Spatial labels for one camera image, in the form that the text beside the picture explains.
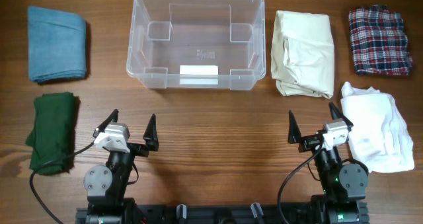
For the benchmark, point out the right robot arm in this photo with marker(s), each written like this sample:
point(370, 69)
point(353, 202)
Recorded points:
point(343, 180)

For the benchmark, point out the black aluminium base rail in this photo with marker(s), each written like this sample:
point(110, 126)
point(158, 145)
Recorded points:
point(218, 213)

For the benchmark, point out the folded blue cloth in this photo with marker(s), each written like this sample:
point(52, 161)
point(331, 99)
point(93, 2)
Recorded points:
point(56, 45)

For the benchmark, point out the folded dark green cloth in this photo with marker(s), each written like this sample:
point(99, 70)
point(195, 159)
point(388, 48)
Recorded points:
point(50, 138)

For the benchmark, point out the plaid flannel cloth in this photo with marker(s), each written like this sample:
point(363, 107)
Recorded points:
point(378, 42)

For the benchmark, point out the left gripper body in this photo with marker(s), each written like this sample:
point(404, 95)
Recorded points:
point(137, 149)

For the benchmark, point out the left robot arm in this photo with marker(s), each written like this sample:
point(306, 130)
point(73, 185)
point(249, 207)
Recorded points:
point(106, 184)

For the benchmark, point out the cream cloth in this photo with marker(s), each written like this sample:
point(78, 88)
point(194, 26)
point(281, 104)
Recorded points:
point(302, 54)

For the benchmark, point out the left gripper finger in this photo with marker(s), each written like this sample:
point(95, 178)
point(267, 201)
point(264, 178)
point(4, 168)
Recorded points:
point(113, 117)
point(150, 136)

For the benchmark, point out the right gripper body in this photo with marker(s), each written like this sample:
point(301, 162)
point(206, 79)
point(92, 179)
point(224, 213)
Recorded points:
point(308, 142)

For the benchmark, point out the folded white cloth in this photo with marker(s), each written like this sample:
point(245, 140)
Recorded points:
point(379, 138)

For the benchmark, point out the clear plastic storage bin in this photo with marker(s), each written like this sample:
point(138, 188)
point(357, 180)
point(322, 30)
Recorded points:
point(219, 44)

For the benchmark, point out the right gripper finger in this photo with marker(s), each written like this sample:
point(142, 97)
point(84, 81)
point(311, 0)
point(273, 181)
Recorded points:
point(294, 133)
point(336, 114)

